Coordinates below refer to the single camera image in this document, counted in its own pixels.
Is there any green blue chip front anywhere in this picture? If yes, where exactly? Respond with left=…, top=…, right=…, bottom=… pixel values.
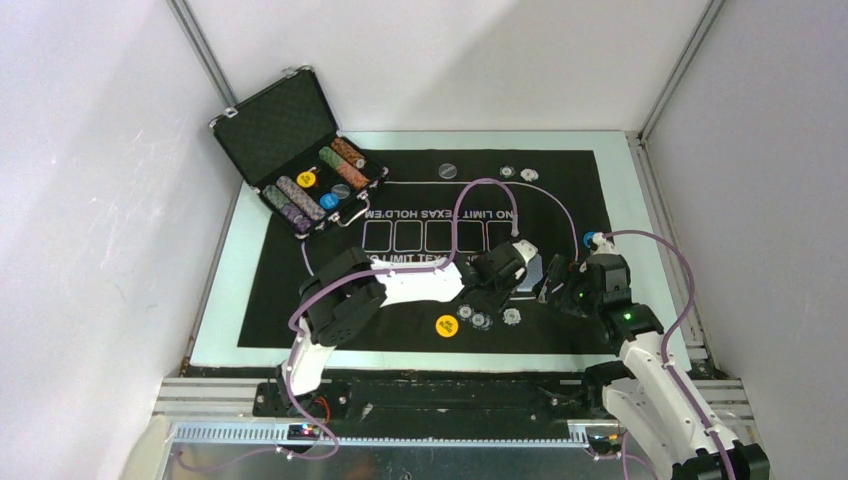
left=457, top=304, right=475, bottom=321

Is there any grey white chip front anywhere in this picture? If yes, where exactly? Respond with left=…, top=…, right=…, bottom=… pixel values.
left=470, top=312, right=492, bottom=331

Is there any white blue chip front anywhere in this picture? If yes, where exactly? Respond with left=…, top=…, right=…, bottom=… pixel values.
left=502, top=308, right=522, bottom=326

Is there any white blue chip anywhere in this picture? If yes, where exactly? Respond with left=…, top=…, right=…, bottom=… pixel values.
left=520, top=168, right=539, bottom=183
left=502, top=308, right=522, bottom=326

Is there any yellow big blind button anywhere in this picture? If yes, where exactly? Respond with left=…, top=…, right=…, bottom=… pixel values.
left=435, top=315, right=460, bottom=338

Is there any white blue chip back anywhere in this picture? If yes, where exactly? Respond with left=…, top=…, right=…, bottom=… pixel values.
left=520, top=168, right=539, bottom=183

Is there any grey white poker chip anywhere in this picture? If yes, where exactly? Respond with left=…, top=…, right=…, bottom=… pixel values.
left=499, top=165, right=515, bottom=179

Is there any black dealer button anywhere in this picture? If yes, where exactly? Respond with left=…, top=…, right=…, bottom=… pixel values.
left=438, top=163, right=458, bottom=180

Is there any blue small blind button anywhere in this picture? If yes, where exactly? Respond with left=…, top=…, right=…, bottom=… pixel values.
left=582, top=231, right=596, bottom=249

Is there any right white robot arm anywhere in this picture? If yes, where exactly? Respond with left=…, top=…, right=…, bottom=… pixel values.
left=534, top=253, right=771, bottom=479

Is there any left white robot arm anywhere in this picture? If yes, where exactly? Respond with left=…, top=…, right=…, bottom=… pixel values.
left=277, top=240, right=538, bottom=417

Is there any blue playing card deck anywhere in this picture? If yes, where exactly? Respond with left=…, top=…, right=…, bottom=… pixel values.
left=517, top=254, right=544, bottom=293

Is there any black poker table mat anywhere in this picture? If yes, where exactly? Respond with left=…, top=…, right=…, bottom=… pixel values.
left=238, top=150, right=611, bottom=354

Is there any clear dealer button in case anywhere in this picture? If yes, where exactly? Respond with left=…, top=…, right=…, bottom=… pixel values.
left=331, top=184, right=351, bottom=200

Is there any blue button in case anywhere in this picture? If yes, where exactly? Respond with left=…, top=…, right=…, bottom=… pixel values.
left=319, top=192, right=340, bottom=211

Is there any pink grey chip row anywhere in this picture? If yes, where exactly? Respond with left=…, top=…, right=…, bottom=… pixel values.
left=276, top=175, right=326, bottom=221

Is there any red brown chip row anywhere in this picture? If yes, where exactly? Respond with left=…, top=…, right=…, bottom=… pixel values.
left=330, top=137, right=367, bottom=170

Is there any green orange chip row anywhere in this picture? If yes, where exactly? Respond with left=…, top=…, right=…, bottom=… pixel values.
left=319, top=147, right=369, bottom=190

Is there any yellow button in case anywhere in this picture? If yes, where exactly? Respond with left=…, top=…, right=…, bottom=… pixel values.
left=296, top=171, right=317, bottom=189

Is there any electronics board with leds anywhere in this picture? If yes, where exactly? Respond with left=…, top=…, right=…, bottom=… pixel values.
left=286, top=423, right=323, bottom=441

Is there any black aluminium chip case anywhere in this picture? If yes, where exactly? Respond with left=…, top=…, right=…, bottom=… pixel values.
left=209, top=66, right=389, bottom=239

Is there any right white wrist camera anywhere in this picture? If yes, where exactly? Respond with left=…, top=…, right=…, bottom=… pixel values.
left=588, top=232, right=618, bottom=255

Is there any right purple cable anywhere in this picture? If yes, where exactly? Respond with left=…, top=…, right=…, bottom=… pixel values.
left=599, top=229, right=737, bottom=480

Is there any purple cable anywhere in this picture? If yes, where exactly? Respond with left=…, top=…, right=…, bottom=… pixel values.
left=175, top=177, right=522, bottom=473
left=599, top=229, right=737, bottom=480

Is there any black metal base rail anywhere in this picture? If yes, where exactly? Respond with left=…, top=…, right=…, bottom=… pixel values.
left=155, top=371, right=614, bottom=444

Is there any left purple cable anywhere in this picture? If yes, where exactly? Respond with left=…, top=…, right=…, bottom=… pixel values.
left=175, top=177, right=522, bottom=473

